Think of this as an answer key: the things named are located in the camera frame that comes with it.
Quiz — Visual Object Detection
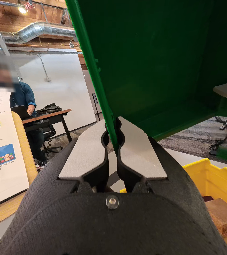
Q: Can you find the pile of coloured wooden cubes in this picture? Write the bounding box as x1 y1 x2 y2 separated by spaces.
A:
202 196 227 238

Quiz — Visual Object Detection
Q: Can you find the black swivel chair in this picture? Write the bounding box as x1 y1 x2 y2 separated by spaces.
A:
42 124 64 154

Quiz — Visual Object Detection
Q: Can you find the yellow plastic box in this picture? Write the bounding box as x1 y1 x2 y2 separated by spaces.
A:
120 158 227 255

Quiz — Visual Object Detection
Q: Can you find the black bag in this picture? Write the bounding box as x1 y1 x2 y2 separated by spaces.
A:
36 103 63 114

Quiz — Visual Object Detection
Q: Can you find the silver round ventilation duct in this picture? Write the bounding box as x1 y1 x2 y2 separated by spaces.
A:
0 22 76 54

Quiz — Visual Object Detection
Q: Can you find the green plastic box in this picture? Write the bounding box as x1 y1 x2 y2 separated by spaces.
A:
65 0 227 167

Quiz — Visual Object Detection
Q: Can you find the wooden display board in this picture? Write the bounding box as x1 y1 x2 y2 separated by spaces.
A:
0 110 38 230

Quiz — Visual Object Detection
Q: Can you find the black cable with adapter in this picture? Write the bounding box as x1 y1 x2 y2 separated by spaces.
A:
208 127 227 156

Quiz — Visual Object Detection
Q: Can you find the white instruction sheet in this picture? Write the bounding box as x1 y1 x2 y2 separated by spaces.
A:
0 90 30 210

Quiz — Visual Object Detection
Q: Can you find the wooden desk with black legs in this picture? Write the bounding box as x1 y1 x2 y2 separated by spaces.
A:
22 109 72 143

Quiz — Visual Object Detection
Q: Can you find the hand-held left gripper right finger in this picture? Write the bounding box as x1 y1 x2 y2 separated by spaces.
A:
116 116 168 192

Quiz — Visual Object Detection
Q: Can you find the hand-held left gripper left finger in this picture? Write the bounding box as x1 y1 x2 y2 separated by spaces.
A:
58 119 110 188

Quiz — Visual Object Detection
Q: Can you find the black laptop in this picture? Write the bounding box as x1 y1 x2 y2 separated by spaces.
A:
10 105 34 120

